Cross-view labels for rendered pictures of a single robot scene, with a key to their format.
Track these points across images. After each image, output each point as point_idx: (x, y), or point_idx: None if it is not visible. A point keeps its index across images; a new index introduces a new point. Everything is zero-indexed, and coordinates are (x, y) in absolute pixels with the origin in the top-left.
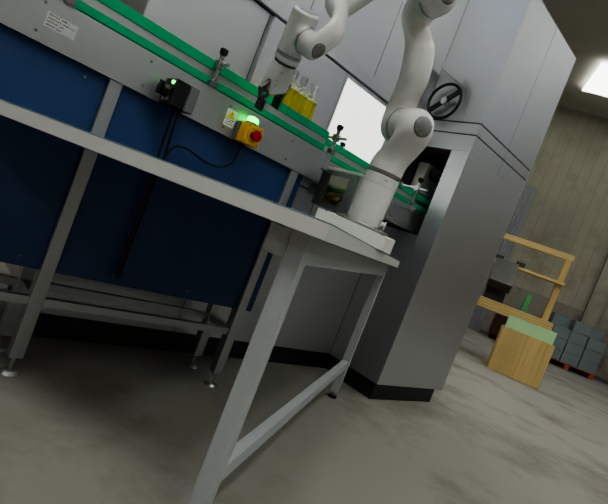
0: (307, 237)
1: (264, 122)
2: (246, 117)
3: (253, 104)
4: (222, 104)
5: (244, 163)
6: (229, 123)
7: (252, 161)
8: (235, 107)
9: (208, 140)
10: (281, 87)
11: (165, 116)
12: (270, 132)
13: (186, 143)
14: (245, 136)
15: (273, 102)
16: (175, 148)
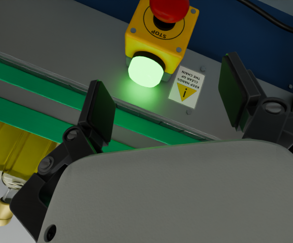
0: None
1: (91, 78)
2: (145, 89)
3: (119, 121)
4: (209, 114)
5: (134, 4)
6: (188, 75)
7: (114, 5)
8: (176, 109)
9: (218, 49)
10: (173, 216)
11: None
12: (71, 55)
13: (259, 47)
14: (190, 20)
15: (111, 113)
16: (276, 39)
